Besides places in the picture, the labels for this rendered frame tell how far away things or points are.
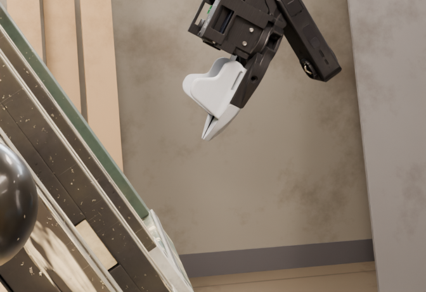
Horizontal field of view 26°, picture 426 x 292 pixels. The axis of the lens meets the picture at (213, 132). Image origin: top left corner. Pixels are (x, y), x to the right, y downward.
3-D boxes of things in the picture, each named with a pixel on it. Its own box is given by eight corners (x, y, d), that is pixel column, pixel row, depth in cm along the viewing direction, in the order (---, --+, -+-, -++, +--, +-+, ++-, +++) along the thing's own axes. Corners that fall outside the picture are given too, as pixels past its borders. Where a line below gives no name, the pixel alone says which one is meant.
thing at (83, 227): (101, 275, 130) (118, 263, 130) (68, 231, 128) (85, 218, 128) (99, 268, 133) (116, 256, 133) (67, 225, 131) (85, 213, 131)
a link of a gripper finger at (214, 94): (167, 121, 100) (205, 45, 100) (214, 144, 102) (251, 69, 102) (174, 126, 97) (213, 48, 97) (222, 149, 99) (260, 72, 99)
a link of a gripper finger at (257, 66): (219, 98, 101) (255, 27, 101) (233, 105, 102) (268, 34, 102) (231, 104, 97) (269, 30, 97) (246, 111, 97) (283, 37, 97)
